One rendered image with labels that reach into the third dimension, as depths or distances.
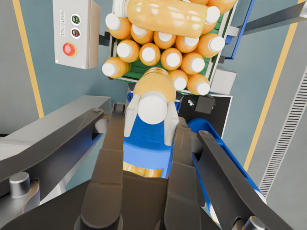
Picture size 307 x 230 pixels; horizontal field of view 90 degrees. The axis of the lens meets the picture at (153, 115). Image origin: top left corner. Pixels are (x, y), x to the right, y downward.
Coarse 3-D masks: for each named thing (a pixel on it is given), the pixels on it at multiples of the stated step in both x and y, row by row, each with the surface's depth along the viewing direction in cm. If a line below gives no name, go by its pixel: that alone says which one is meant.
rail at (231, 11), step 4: (236, 4) 52; (232, 8) 53; (232, 12) 53; (228, 16) 55; (232, 16) 53; (228, 20) 54; (228, 24) 54; (224, 28) 56; (228, 28) 54; (224, 32) 56; (224, 36) 55; (224, 40) 56; (220, 52) 57; (216, 56) 59; (216, 60) 58; (212, 64) 61; (216, 64) 59; (212, 68) 61; (212, 72) 60; (212, 76) 60; (208, 80) 63
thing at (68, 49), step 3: (66, 45) 46; (69, 45) 46; (72, 45) 46; (63, 48) 46; (66, 48) 46; (69, 48) 46; (72, 48) 46; (63, 51) 47; (66, 51) 47; (69, 51) 47; (72, 51) 47; (66, 54) 47; (69, 54) 47; (72, 54) 47
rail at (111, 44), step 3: (114, 0) 53; (114, 3) 53; (114, 12) 54; (111, 36) 57; (111, 39) 57; (111, 42) 57; (111, 45) 58; (111, 48) 59; (111, 51) 59; (111, 54) 60; (108, 57) 59
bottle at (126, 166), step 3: (123, 162) 56; (123, 165) 56; (126, 165) 56; (129, 165) 56; (132, 165) 56; (123, 168) 57; (126, 168) 56; (129, 168) 56; (132, 168) 57; (135, 168) 58; (132, 171) 57; (135, 171) 59
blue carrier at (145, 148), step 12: (132, 132) 52; (144, 132) 53; (156, 132) 55; (132, 144) 45; (144, 144) 46; (156, 144) 48; (132, 156) 45; (144, 156) 45; (156, 156) 45; (168, 156) 46; (156, 168) 47
